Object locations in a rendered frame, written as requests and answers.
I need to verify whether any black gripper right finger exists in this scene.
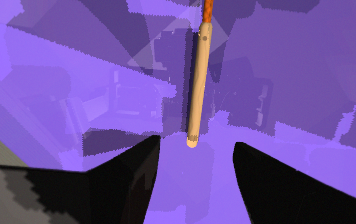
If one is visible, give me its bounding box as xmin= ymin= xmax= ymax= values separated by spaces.
xmin=232 ymin=142 xmax=356 ymax=224

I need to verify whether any light wooden stick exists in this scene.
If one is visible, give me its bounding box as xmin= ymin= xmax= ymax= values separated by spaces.
xmin=187 ymin=0 xmax=213 ymax=148

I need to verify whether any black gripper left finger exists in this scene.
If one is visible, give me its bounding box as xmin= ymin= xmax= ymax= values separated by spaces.
xmin=0 ymin=135 xmax=161 ymax=224

